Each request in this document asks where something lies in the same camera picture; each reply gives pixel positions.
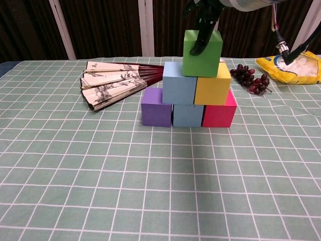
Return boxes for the green foam cube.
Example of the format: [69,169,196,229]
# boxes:
[182,29,224,77]

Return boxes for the pink foam cube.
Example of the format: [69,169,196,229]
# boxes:
[201,89,238,129]

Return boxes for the green checked tablecloth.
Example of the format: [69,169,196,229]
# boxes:
[0,56,321,241]

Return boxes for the yellow marshmallow bag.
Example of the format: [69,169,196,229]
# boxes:
[255,50,321,85]

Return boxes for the white frame post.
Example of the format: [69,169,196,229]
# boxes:
[292,0,321,53]
[212,11,223,33]
[49,0,77,60]
[138,0,155,57]

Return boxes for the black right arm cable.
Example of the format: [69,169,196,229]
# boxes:
[270,4,321,66]

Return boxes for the light blue foam cube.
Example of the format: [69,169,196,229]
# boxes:
[162,62,198,105]
[172,103,205,128]

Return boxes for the purple foam cube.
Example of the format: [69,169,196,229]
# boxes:
[141,87,173,128]

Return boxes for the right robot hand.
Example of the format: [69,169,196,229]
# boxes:
[182,0,226,56]

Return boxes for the painted paper folding fan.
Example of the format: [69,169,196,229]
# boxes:
[80,61,166,112]

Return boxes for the dark red grape bunch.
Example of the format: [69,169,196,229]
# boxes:
[230,64,273,95]

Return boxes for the yellow foam cube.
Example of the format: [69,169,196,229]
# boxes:
[193,62,232,106]

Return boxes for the dark brown curtain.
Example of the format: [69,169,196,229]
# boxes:
[0,0,321,62]

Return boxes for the blue table padding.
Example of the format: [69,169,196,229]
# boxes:
[0,61,20,78]

